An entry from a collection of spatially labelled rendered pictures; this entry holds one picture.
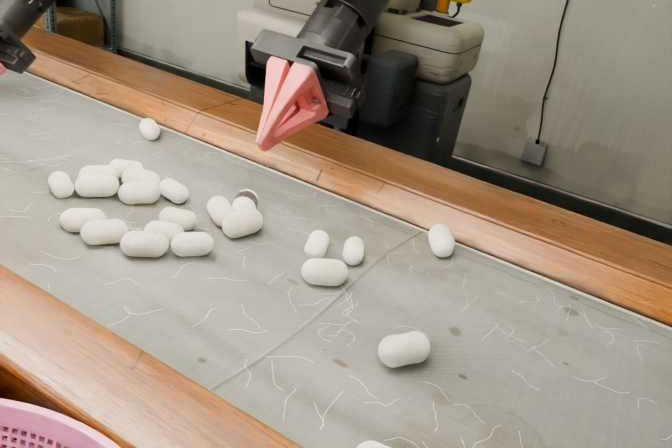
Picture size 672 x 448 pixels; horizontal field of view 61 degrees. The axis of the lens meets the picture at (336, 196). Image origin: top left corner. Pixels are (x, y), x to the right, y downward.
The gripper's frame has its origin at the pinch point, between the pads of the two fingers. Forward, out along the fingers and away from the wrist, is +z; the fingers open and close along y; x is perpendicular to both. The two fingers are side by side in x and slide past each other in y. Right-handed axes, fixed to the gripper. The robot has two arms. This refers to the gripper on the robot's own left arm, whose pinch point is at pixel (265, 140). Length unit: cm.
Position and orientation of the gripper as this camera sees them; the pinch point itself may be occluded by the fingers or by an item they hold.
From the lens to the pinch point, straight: 52.0
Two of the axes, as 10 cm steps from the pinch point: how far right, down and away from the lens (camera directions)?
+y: 8.6, 3.4, -3.9
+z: -4.7, 8.2, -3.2
